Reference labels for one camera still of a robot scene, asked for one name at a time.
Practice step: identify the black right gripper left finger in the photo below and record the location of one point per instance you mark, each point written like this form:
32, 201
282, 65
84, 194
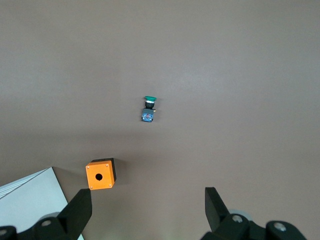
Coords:
75, 215

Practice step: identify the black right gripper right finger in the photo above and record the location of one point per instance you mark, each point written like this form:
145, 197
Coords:
217, 215

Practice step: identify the green push button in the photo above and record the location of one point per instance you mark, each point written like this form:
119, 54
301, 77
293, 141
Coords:
148, 110

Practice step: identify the orange button box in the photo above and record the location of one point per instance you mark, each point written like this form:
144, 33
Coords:
100, 177

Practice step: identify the white drawer cabinet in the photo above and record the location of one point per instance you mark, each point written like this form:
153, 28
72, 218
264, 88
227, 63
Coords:
30, 202

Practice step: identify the brown table mat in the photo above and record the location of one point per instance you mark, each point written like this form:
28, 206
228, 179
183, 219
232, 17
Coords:
200, 75

